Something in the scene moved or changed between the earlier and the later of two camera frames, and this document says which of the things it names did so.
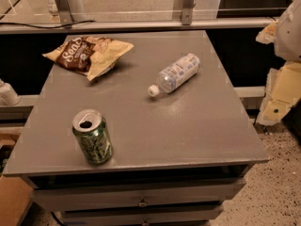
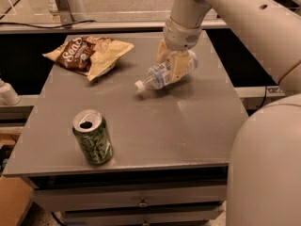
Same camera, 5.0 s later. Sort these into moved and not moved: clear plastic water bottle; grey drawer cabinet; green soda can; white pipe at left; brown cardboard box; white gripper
Moved: clear plastic water bottle; white gripper
Not moved: green soda can; grey drawer cabinet; brown cardboard box; white pipe at left
